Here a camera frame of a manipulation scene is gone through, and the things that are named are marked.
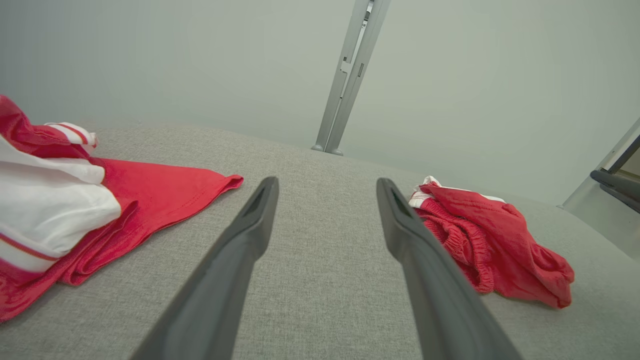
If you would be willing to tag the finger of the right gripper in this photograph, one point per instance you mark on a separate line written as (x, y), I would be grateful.
(630, 202)
(622, 185)

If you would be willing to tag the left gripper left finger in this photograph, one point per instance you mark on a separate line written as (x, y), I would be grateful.
(215, 310)

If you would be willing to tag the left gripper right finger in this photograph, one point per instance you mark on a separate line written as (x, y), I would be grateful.
(440, 310)

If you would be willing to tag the red shorts with white stripes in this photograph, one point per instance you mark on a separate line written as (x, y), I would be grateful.
(500, 240)

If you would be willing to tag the red and white shirt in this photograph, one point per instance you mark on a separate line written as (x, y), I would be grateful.
(150, 200)

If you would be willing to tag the grey metal partition frame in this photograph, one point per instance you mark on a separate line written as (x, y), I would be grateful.
(580, 192)

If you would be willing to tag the grey metal partition post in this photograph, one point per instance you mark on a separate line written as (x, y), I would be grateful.
(351, 100)
(334, 107)

